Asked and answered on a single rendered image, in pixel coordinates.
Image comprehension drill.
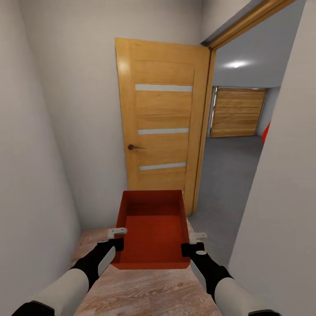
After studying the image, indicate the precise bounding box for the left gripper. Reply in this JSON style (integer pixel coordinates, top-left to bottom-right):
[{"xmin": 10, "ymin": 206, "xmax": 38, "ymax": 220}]
[{"xmin": 111, "ymin": 238, "xmax": 124, "ymax": 251}]

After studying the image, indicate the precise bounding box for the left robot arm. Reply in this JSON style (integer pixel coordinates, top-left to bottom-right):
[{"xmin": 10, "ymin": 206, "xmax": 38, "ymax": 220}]
[{"xmin": 10, "ymin": 227, "xmax": 127, "ymax": 316}]

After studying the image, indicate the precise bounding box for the storage box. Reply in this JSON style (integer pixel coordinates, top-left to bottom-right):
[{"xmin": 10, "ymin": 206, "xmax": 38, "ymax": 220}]
[{"xmin": 111, "ymin": 190, "xmax": 191, "ymax": 270}]

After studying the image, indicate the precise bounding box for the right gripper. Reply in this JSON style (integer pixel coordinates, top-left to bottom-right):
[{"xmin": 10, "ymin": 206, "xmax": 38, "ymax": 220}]
[{"xmin": 181, "ymin": 241, "xmax": 205, "ymax": 257}]

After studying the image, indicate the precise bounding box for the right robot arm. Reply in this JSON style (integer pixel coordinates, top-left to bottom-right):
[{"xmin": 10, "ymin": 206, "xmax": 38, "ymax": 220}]
[{"xmin": 181, "ymin": 233, "xmax": 282, "ymax": 316}]

